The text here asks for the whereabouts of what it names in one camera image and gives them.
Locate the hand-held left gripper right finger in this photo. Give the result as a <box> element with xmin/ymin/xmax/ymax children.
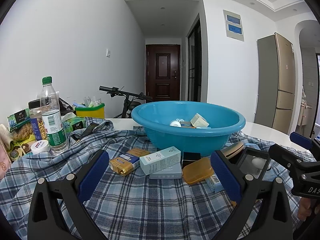
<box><xmin>210</xmin><ymin>150</ymin><xmax>293</xmax><ymax>240</ymax></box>

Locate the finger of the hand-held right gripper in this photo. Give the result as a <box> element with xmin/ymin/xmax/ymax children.
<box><xmin>269</xmin><ymin>144</ymin><xmax>313</xmax><ymax>180</ymax></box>
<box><xmin>290</xmin><ymin>132</ymin><xmax>320</xmax><ymax>160</ymax></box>

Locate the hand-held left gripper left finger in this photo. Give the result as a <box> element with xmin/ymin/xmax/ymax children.
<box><xmin>27</xmin><ymin>150</ymin><xmax>110</xmax><ymax>240</ymax></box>

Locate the blue plastic basin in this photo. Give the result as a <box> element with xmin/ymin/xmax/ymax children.
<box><xmin>131</xmin><ymin>101</ymin><xmax>246</xmax><ymax>157</ymax></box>

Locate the pale green carton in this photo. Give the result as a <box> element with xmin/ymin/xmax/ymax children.
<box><xmin>139</xmin><ymin>146</ymin><xmax>182</xmax><ymax>175</ymax></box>

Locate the person's right hand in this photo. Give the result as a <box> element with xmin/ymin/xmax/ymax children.
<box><xmin>297</xmin><ymin>196</ymin><xmax>318</xmax><ymax>222</ymax></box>

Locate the small light blue box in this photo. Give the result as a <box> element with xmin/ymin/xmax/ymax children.
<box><xmin>205</xmin><ymin>174</ymin><xmax>225</xmax><ymax>193</ymax></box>

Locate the orange translucent case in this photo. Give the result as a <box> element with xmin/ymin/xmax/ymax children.
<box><xmin>182</xmin><ymin>157</ymin><xmax>215</xmax><ymax>186</ymax></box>

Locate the black box clear lid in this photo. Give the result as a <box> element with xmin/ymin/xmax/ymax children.
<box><xmin>236</xmin><ymin>147</ymin><xmax>272</xmax><ymax>181</ymax></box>

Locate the gold foil cigarette pack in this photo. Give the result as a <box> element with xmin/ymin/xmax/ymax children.
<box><xmin>109</xmin><ymin>148</ymin><xmax>151</xmax><ymax>177</ymax></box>

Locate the beige hanging cloth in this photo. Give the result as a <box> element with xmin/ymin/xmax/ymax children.
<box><xmin>299</xmin><ymin>86</ymin><xmax>312</xmax><ymax>126</ymax></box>

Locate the black flat box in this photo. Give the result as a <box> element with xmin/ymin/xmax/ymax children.
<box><xmin>181</xmin><ymin>152</ymin><xmax>202</xmax><ymax>169</ymax></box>

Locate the black wallet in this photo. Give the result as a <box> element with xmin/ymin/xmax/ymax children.
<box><xmin>80</xmin><ymin>122</ymin><xmax>101</xmax><ymax>138</ymax></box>

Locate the blue plaid cloth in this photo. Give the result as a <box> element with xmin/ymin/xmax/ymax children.
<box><xmin>0</xmin><ymin>119</ymin><xmax>317</xmax><ymax>240</ymax></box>

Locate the grey blue flat box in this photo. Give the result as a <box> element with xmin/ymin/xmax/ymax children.
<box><xmin>149</xmin><ymin>162</ymin><xmax>183</xmax><ymax>180</ymax></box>

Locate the cream cardboard box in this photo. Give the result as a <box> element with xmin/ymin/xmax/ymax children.
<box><xmin>190</xmin><ymin>113</ymin><xmax>210</xmax><ymax>129</ymax></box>

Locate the white round jar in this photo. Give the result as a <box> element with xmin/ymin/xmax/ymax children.
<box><xmin>31</xmin><ymin>140</ymin><xmax>51</xmax><ymax>155</ymax></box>

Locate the gold and grey fridge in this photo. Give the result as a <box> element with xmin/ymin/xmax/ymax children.
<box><xmin>257</xmin><ymin>32</ymin><xmax>303</xmax><ymax>135</ymax></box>

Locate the yellow plastic container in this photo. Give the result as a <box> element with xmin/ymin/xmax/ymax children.
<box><xmin>75</xmin><ymin>103</ymin><xmax>105</xmax><ymax>120</ymax></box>

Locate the clear plastic bottle green cap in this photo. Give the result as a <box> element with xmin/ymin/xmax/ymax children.
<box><xmin>40</xmin><ymin>76</ymin><xmax>69</xmax><ymax>157</ymax></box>

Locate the black plastic bag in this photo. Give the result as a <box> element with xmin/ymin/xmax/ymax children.
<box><xmin>59</xmin><ymin>97</ymin><xmax>76</xmax><ymax>116</ymax></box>

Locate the clear nut jar black lid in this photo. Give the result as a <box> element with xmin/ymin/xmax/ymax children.
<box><xmin>28</xmin><ymin>99</ymin><xmax>49</xmax><ymax>142</ymax></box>

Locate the black bicycle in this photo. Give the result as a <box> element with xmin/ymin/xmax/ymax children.
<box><xmin>99</xmin><ymin>85</ymin><xmax>153</xmax><ymax>119</ymax></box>

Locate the bag of nuts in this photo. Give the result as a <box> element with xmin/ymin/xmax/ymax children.
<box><xmin>10</xmin><ymin>124</ymin><xmax>34</xmax><ymax>142</ymax></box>

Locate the pink box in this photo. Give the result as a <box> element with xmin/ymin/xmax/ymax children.
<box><xmin>0</xmin><ymin>136</ymin><xmax>12</xmax><ymax>178</ymax></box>

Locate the black framed glass door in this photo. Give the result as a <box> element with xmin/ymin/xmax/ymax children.
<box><xmin>187</xmin><ymin>17</ymin><xmax>203</xmax><ymax>102</ymax></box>

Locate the dark brown entrance door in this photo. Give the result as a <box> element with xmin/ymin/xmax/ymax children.
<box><xmin>145</xmin><ymin>44</ymin><xmax>181</xmax><ymax>101</ymax></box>

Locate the grey wall panel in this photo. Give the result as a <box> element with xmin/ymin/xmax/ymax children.
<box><xmin>223</xmin><ymin>10</ymin><xmax>245</xmax><ymax>41</ymax></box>

